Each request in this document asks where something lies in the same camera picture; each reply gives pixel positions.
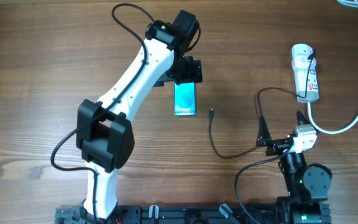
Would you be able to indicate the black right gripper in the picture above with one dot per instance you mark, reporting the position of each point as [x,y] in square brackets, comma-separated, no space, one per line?
[265,139]

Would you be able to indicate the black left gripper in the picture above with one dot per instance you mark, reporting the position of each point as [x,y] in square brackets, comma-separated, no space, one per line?
[191,72]

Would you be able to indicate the teal Galaxy smartphone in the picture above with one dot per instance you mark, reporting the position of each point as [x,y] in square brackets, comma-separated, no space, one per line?
[184,99]

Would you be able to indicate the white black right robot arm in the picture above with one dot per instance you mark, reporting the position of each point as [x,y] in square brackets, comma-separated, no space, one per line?
[307,184]

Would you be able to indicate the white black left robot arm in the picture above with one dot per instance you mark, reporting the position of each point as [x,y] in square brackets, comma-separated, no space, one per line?
[105,136]

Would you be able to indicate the white power strip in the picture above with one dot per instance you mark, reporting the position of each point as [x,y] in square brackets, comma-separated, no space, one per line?
[304,67]

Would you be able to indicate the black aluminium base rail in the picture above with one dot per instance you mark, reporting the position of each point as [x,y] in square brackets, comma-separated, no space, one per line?
[261,213]

